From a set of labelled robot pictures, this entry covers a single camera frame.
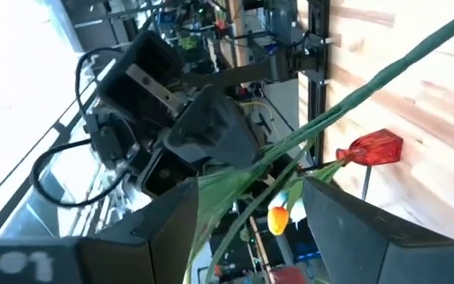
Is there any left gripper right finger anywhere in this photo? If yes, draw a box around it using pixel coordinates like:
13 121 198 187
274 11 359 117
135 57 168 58
301 176 454 284

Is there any black artificial tulip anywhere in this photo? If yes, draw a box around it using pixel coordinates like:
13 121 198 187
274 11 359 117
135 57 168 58
183 0 454 284

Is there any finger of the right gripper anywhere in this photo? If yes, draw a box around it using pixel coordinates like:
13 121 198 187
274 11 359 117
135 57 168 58
256 153 303 190
163 84 262 166

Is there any red ribbed glass vase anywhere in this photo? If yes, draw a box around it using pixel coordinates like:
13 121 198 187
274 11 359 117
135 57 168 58
335 128 404 166

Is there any yellow and red artificial tulip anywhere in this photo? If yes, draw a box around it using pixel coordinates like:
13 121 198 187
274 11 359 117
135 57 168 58
266 159 346 237

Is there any black aluminium table frame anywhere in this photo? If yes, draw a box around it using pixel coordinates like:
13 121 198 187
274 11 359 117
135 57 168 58
305 0 330 166

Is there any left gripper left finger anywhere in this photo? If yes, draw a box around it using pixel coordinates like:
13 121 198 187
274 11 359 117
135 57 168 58
0 177 200 284

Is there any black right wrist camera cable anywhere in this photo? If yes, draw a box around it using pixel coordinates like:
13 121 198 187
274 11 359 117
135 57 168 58
32 47 133 208

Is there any pale white artificial tulip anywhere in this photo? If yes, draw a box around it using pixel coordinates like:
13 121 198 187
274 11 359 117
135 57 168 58
289 196 309 224

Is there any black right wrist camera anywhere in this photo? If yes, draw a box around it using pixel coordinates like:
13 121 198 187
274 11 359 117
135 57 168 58
84 106 141 170

